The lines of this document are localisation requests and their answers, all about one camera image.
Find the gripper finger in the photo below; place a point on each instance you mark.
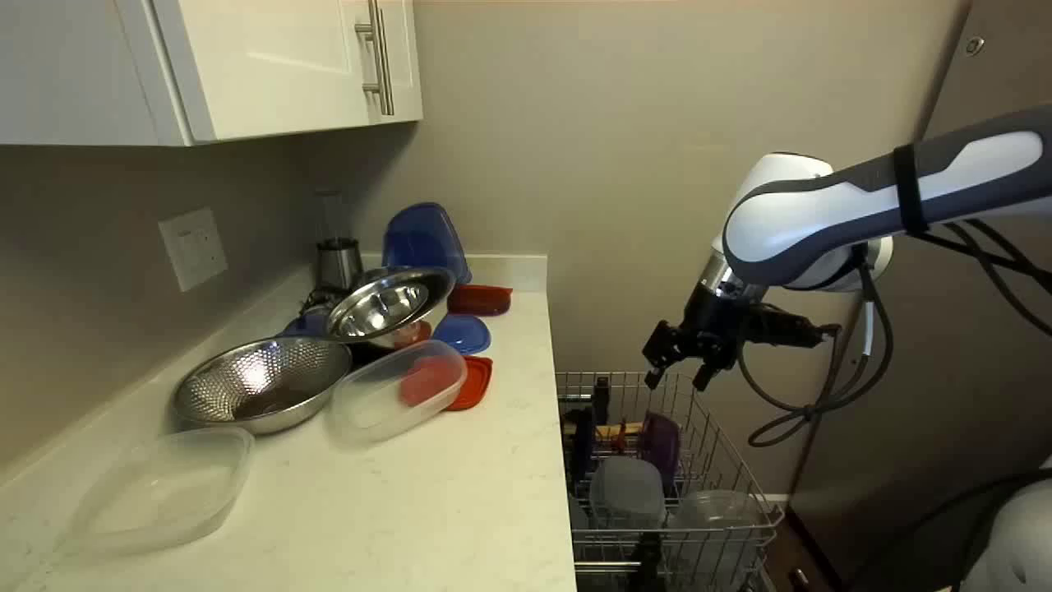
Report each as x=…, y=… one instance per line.
x=662, y=349
x=710, y=372

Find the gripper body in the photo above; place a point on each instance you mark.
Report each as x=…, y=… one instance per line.
x=712, y=325

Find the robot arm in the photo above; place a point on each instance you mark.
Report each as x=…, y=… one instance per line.
x=822, y=214

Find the purple plastic cup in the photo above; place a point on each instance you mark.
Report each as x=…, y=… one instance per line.
x=660, y=442

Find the wooden utensil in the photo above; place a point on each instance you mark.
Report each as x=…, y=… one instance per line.
x=610, y=431

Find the clear plastic container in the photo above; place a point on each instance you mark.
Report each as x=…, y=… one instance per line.
x=370, y=407
x=717, y=510
x=164, y=489

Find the grey plastic container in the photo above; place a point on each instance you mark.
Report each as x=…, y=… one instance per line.
x=627, y=492

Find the red plastic lid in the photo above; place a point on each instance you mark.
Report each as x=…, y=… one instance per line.
x=479, y=385
x=427, y=380

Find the red plastic container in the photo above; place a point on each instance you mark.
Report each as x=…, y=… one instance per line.
x=481, y=299

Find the blue plastic lid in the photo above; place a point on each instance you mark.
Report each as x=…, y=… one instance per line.
x=462, y=333
x=306, y=326

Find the brown door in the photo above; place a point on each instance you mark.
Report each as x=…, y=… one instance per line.
x=929, y=395

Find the blue plastic container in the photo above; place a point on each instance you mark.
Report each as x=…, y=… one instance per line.
x=423, y=238

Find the smooth steel bowl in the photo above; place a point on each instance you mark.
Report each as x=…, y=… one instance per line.
x=386, y=306

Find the blender with steel base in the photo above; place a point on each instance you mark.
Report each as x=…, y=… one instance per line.
x=338, y=261

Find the hammered steel bowl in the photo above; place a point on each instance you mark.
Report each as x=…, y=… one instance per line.
x=259, y=382

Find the white cabinet door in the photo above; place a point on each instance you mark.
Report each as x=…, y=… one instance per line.
x=271, y=57

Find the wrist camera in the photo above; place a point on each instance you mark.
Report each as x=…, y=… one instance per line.
x=785, y=327

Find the white wall socket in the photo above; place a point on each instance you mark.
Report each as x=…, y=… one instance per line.
x=193, y=248

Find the white wall cabinet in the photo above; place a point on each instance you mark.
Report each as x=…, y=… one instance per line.
x=123, y=66

